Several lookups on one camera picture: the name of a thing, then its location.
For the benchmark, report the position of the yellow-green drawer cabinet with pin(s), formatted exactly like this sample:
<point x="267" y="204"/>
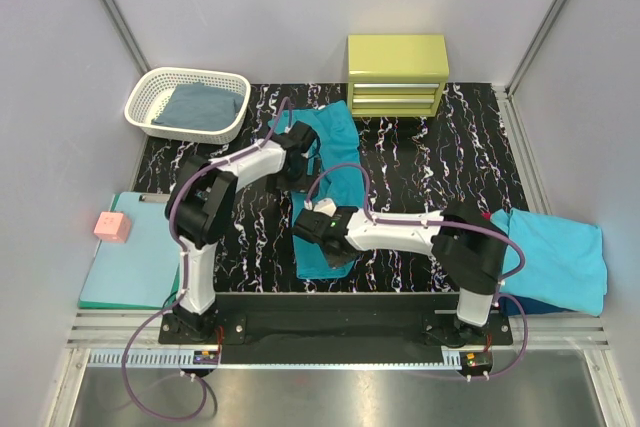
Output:
<point x="396" y="75"/>

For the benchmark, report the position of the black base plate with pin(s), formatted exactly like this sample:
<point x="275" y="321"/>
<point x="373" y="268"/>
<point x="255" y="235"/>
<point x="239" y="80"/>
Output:
<point x="405" y="330"/>

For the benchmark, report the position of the teal t shirt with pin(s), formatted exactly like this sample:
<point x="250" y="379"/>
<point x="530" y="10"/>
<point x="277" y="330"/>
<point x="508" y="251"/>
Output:
<point x="339" y="145"/>

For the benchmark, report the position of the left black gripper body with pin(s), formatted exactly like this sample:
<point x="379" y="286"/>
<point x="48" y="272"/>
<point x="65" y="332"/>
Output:
<point x="291" y="177"/>

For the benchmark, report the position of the light blue clipboard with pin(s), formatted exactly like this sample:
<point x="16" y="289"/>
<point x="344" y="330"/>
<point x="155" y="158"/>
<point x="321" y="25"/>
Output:
<point x="143" y="270"/>

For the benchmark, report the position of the pink cube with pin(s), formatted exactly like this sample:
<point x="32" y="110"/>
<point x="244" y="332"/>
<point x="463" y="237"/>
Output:
<point x="113" y="227"/>

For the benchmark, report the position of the folded grey-blue t shirt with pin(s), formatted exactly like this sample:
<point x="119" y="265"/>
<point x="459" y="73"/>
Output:
<point x="200" y="107"/>

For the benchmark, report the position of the light blue t shirt pile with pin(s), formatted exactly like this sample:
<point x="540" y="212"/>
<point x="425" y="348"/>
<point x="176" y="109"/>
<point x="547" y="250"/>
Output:
<point x="564" y="262"/>

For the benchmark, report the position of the white plastic laundry basket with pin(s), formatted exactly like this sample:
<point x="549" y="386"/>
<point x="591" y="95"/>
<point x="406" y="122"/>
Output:
<point x="154" y="89"/>

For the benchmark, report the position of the dark blue t shirt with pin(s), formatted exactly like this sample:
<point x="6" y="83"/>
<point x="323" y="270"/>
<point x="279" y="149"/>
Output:
<point x="529" y="306"/>

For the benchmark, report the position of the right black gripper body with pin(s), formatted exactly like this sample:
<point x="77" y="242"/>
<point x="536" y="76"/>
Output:
<point x="335" y="261"/>

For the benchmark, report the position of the green cutting mat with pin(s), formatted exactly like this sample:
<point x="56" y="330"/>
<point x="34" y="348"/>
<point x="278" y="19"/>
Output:
<point x="119" y="306"/>

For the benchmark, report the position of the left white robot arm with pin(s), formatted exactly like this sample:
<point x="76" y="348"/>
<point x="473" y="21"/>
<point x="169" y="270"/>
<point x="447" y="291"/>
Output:
<point x="200" y="208"/>

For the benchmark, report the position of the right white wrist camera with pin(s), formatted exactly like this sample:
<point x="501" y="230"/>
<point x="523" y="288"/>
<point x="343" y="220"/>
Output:
<point x="325" y="206"/>

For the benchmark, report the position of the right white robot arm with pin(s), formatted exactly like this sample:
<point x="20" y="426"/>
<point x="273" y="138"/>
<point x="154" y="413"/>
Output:
<point x="467" y="247"/>

